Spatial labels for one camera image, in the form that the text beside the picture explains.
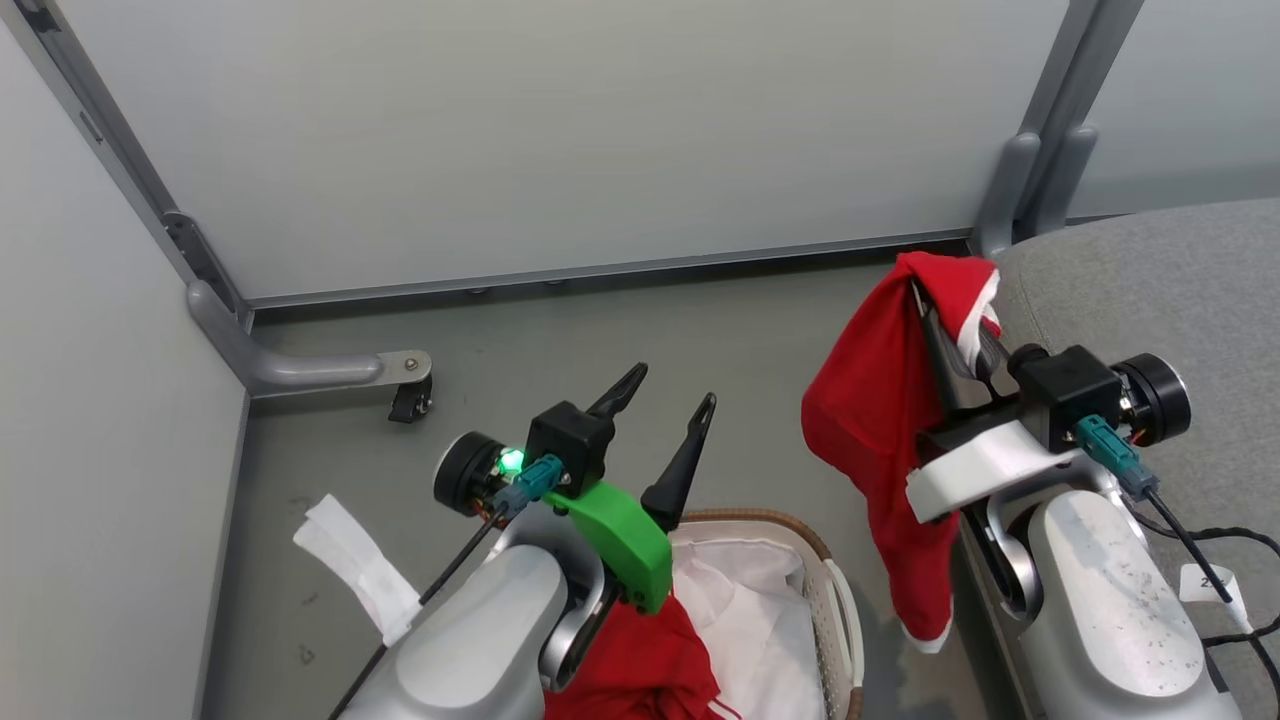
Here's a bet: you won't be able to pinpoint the grey metal partition foot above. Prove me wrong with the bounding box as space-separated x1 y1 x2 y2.
186 279 434 400

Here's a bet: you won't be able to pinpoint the white basket liner cloth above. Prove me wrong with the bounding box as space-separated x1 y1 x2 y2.
667 538 830 720

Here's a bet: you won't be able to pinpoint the small white cable label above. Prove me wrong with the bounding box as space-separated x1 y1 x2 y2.
1179 562 1252 632

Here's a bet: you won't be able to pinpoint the plain red garment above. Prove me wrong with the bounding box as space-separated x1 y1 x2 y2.
543 590 743 720

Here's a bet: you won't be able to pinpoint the white laundry basket brown rim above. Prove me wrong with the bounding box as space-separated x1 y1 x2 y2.
670 507 867 720

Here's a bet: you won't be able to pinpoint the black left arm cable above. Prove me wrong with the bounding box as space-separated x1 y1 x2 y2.
328 503 503 719

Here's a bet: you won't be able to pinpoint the red garment with white trim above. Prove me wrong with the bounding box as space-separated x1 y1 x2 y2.
800 250 1004 655

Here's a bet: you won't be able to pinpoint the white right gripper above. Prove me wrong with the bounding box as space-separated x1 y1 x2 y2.
905 283 1087 525

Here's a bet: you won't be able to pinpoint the grey partition bottom rail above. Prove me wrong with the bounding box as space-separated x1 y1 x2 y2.
247 229 972 310

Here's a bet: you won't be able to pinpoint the black caster wheel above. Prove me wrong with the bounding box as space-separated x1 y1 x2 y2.
387 379 435 425

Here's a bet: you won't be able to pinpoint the grey fabric sofa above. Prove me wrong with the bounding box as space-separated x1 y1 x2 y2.
953 197 1280 720

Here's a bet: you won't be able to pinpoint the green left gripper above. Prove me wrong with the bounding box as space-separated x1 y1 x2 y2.
545 363 718 616

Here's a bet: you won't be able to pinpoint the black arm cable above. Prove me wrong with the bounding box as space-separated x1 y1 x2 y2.
1128 488 1280 686
328 503 503 719

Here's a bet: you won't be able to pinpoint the teal cable connector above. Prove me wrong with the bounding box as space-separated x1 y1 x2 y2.
1075 414 1162 500
490 454 567 517

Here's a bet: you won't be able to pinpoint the white tape tag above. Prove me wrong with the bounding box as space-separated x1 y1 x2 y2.
292 493 424 647

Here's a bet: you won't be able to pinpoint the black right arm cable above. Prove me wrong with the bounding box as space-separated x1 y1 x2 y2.
1128 488 1280 686

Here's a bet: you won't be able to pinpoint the teal right cable connector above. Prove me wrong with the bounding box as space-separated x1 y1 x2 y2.
1075 414 1162 500

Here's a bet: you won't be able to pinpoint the teal left cable connector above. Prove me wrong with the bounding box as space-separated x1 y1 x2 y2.
490 454 567 517

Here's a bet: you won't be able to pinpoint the grey partition post with bracket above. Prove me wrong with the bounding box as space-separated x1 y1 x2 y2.
0 0 253 333

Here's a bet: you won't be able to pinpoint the grey partition post twin feet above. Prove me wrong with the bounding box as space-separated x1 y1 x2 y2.
967 0 1147 260

